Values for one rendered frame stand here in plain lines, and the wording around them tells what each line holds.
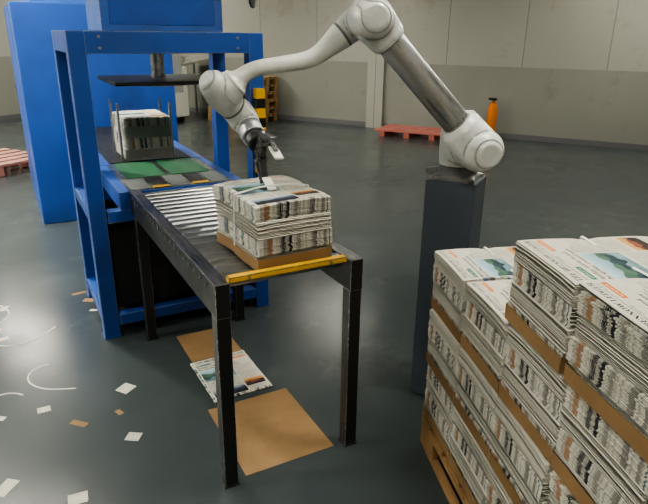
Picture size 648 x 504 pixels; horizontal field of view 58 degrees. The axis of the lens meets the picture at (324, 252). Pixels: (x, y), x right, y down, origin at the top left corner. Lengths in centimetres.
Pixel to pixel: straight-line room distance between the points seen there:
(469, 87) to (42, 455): 874
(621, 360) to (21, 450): 220
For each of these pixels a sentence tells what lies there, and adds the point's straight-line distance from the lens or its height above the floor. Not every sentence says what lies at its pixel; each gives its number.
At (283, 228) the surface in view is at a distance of 194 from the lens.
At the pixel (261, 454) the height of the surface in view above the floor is 0.
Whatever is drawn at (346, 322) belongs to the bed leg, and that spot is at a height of 55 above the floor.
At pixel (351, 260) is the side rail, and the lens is 208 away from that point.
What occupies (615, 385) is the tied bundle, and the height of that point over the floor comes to 93.
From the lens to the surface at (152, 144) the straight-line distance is 388.
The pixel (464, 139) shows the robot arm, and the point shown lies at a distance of 218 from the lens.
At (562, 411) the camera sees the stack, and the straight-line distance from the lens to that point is 147.
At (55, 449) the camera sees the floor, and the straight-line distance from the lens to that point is 267.
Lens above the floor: 155
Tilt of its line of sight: 20 degrees down
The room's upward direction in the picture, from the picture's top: 1 degrees clockwise
